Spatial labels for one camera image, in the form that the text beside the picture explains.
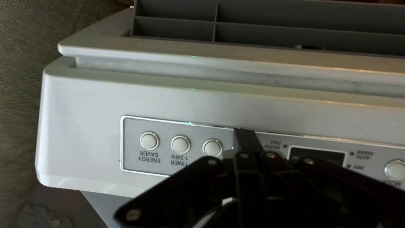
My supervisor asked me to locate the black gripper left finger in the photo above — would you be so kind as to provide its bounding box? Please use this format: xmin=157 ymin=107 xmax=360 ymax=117
xmin=114 ymin=157 xmax=232 ymax=228

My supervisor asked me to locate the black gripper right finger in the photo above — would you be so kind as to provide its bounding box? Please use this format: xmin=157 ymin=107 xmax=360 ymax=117
xmin=233 ymin=129 xmax=405 ymax=228

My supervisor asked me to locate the white portable air conditioner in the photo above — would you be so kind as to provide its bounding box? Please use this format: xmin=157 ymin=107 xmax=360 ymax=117
xmin=34 ymin=0 xmax=405 ymax=200

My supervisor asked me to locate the grey-brown sofa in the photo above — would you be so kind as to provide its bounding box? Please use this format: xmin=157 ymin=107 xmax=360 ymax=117
xmin=0 ymin=0 xmax=132 ymax=228

